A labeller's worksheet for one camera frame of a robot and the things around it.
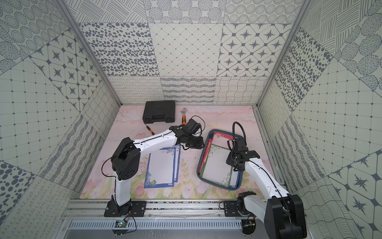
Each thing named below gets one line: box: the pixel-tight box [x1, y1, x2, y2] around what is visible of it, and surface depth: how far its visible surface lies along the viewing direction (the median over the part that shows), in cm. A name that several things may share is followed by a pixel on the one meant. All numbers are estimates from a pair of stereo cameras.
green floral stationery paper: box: [199, 143, 234, 188], surface depth 89 cm
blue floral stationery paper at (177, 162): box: [173, 144, 182, 183], surface depth 92 cm
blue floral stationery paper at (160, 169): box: [144, 146, 177, 189], surface depth 85 cm
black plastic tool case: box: [142, 100, 176, 124], surface depth 110 cm
